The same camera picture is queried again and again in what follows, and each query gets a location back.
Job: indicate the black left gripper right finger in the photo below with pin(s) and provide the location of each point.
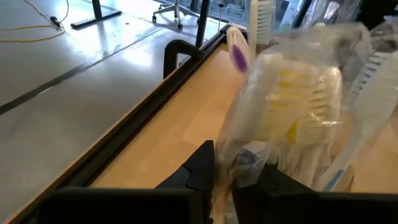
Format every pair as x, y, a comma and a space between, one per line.
311, 208

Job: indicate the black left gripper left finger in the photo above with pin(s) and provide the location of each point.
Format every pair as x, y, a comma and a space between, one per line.
140, 205

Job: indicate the orange toothbrush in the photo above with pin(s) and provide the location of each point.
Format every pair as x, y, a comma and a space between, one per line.
295, 102

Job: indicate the purple toothbrush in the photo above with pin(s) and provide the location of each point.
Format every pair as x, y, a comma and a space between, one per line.
239, 57

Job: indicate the black pole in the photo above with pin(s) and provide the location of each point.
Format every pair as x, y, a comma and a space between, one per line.
203, 21

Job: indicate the office chair base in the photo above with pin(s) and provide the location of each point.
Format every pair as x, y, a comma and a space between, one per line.
178, 12

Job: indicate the black desk foot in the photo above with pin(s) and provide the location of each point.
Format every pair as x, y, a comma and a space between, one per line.
96, 9

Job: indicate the black aluminium table frame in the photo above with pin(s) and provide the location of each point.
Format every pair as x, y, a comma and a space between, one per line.
133, 119

